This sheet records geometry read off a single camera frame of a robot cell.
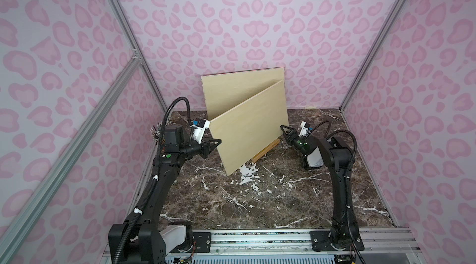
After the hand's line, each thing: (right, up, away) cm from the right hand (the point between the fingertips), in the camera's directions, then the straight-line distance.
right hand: (282, 129), depth 101 cm
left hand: (-31, -4, -25) cm, 40 cm away
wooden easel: (-10, -11, -6) cm, 16 cm away
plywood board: (-21, +1, -22) cm, 30 cm away
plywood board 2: (-32, +20, -3) cm, 37 cm away
